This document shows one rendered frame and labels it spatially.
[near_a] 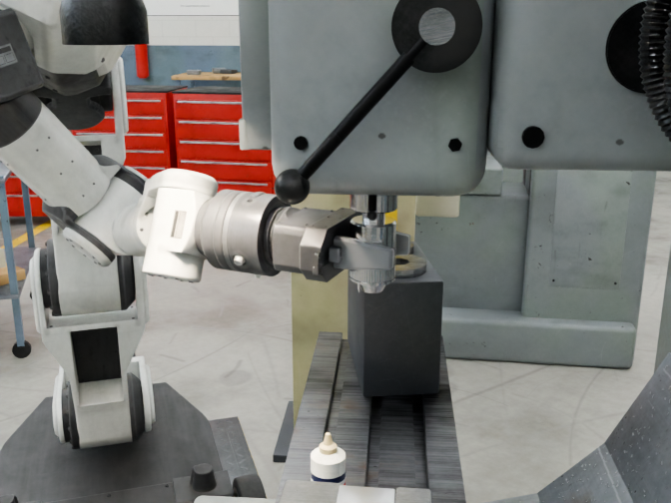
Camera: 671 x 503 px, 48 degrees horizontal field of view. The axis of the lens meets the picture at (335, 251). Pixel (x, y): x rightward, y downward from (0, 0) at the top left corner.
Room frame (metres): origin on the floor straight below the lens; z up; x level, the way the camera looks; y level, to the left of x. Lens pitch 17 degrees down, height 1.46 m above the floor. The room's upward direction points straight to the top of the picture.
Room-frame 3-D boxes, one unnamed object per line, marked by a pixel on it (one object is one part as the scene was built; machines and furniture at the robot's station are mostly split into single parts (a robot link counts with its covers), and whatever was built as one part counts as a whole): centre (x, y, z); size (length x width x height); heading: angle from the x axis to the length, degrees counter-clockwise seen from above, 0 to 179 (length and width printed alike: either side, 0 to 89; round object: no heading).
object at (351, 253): (0.71, -0.03, 1.24); 0.06 x 0.02 x 0.03; 67
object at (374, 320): (1.17, -0.09, 1.00); 0.22 x 0.12 x 0.20; 5
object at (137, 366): (1.48, 0.50, 0.68); 0.21 x 0.20 x 0.13; 17
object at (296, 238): (0.78, 0.05, 1.24); 0.13 x 0.12 x 0.10; 157
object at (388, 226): (0.74, -0.04, 1.26); 0.05 x 0.05 x 0.01
